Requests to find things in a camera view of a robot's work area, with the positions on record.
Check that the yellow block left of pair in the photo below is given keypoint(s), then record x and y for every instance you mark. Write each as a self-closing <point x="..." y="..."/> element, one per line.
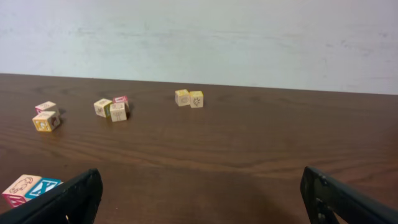
<point x="182" y="97"/>

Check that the red letter A block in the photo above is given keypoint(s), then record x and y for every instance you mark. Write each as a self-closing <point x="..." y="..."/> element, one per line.
<point x="122" y="99"/>

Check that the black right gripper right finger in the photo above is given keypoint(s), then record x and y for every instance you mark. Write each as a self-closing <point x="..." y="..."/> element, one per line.
<point x="325" y="198"/>

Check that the yellow letter G block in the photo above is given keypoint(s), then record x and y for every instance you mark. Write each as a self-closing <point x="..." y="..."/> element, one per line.
<point x="46" y="121"/>

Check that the blue letter X block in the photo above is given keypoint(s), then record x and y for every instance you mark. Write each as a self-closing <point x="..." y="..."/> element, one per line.
<point x="41" y="187"/>

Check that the red number 3 block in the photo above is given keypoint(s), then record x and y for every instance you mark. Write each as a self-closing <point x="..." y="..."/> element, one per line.
<point x="47" y="106"/>

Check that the red dinosaur picture block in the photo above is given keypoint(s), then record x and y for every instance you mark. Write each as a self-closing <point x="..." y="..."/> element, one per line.
<point x="15" y="193"/>

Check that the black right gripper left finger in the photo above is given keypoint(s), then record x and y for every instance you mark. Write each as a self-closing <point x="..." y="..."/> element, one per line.
<point x="75" y="201"/>

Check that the blue letter H block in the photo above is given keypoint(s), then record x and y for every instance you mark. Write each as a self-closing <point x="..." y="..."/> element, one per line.
<point x="118" y="112"/>

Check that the yellow block of pair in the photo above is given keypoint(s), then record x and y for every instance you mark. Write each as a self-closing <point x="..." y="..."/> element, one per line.
<point x="196" y="99"/>
<point x="182" y="97"/>

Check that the yellow block right of pair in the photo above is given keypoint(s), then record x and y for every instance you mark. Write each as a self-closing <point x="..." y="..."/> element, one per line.
<point x="196" y="99"/>

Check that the plain insect picture block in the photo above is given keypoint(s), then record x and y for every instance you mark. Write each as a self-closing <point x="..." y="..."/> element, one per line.
<point x="102" y="107"/>

